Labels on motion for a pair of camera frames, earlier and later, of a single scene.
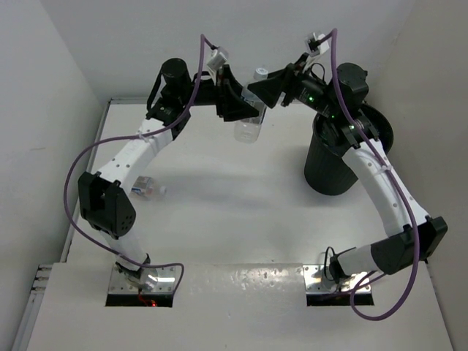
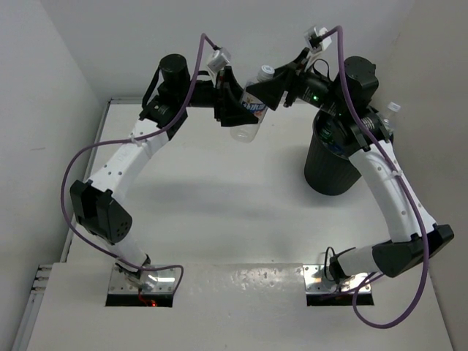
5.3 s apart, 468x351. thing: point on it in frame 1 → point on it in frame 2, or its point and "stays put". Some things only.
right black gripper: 270,90 stays put
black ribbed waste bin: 325,170 stays put
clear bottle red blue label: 145,187 → 248,134
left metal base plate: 146,280 stays put
